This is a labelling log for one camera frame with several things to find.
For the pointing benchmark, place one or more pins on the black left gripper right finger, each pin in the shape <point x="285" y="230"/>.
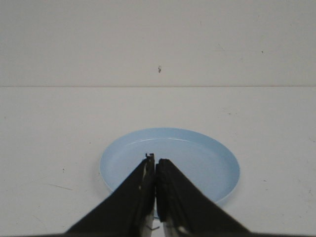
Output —
<point x="183" y="209"/>

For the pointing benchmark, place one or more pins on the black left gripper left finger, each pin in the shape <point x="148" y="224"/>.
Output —
<point x="128" y="210"/>

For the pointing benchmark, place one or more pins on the light blue round plate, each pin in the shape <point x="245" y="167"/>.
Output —
<point x="207" y="163"/>

